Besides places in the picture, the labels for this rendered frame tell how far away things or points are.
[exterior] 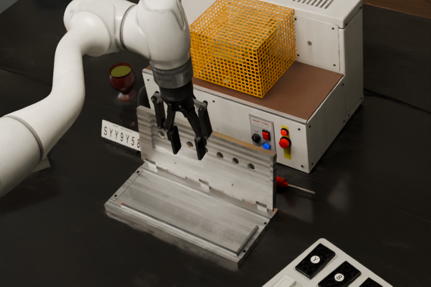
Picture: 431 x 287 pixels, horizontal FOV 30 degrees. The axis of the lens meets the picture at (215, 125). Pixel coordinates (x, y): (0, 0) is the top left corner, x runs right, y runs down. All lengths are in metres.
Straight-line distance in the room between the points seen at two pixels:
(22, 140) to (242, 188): 0.95
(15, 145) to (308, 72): 1.18
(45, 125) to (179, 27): 0.42
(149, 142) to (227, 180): 0.27
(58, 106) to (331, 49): 1.04
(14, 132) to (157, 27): 0.45
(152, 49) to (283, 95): 0.65
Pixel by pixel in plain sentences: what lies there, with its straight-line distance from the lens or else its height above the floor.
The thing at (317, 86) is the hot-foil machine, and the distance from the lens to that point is 2.25.
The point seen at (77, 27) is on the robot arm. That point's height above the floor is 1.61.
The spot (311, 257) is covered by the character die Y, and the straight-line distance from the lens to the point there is 2.05.
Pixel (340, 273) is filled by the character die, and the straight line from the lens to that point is 2.02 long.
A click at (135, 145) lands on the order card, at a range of 2.41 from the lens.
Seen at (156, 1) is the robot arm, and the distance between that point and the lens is 1.64.
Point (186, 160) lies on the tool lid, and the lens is 2.23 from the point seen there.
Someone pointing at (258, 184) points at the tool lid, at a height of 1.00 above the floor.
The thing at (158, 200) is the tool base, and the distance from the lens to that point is 2.24.
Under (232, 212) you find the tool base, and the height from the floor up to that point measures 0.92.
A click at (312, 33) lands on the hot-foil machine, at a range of 2.25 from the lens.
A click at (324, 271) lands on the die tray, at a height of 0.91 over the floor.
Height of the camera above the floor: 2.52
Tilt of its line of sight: 41 degrees down
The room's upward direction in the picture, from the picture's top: 10 degrees counter-clockwise
